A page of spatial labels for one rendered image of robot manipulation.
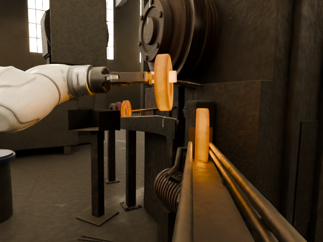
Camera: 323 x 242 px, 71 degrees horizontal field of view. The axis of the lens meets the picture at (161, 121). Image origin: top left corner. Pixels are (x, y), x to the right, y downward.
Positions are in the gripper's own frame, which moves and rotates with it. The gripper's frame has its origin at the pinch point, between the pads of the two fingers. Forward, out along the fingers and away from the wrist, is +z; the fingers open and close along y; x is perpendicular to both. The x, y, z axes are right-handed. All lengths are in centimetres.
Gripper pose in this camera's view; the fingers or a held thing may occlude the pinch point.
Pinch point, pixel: (164, 77)
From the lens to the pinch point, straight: 63.9
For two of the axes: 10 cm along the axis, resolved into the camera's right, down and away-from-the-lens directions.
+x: -0.4, -10.0, -0.9
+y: -1.3, 1.0, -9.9
